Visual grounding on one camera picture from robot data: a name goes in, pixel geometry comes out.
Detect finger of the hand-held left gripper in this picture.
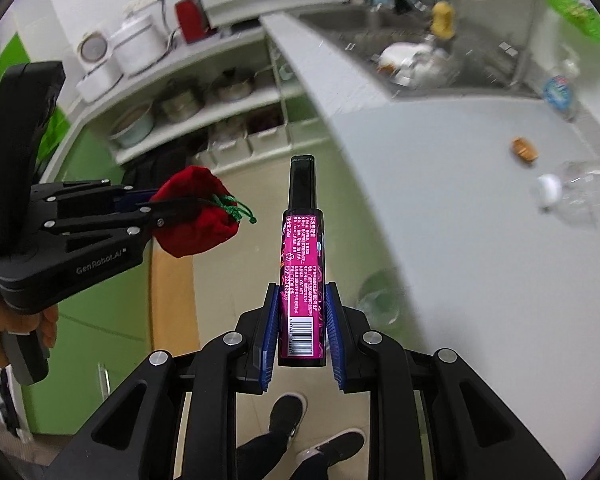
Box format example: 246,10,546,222
42,198,222,254
30,181,159,217

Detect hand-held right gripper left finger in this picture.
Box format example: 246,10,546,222
42,282,284,480

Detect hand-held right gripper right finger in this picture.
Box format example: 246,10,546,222
324,282,566,480

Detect red velvet drawstring pouch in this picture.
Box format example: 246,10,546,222
149,165,257,257

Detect pink bottle with black cap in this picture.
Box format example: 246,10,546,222
277,155,328,368

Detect person's left hand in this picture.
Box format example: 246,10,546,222
0,305,60,386

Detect black bin with blue label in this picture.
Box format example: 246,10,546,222
122,147,191,196

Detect clear plastic container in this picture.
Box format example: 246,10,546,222
355,267,403,326

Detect pale blue pot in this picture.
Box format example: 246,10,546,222
107,101,156,150

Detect person's left black shoe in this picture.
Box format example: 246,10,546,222
268,394,307,442

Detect person's black shoe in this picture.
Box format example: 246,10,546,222
268,394,307,442
296,428,366,467

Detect white round appliance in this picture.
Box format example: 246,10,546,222
75,30,124,103

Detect steel cooking pot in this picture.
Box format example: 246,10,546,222
157,80,203,123

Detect white storage bin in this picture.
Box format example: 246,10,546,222
207,132,253,168
247,120,287,158

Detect person's right black shoe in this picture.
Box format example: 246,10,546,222
296,428,366,467

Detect white kitchen shelf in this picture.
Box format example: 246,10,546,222
65,25,331,171

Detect person's left leg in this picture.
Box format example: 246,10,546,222
235,430,288,480

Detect person's leg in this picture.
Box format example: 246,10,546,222
292,452,331,480
235,430,288,480

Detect person's right leg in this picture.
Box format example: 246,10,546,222
292,452,331,480

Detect white rice cooker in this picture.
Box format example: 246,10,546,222
111,10,168,77

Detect lidded steel pot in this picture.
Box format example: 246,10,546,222
215,67,256,103

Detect red electric kettle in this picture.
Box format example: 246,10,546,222
174,0,212,45

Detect small brown pastry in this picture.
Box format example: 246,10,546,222
511,136,538,163

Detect clear bottle with white cap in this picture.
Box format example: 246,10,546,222
532,160,600,231

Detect white dish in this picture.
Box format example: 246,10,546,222
380,40,451,86

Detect steel kitchen sink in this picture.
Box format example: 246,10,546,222
300,5,541,101

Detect plastic bottle with blue label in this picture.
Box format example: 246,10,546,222
542,57,581,121

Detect yellow sponge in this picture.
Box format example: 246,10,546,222
432,2,456,38

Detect steel faucet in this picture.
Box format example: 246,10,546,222
490,0,541,91

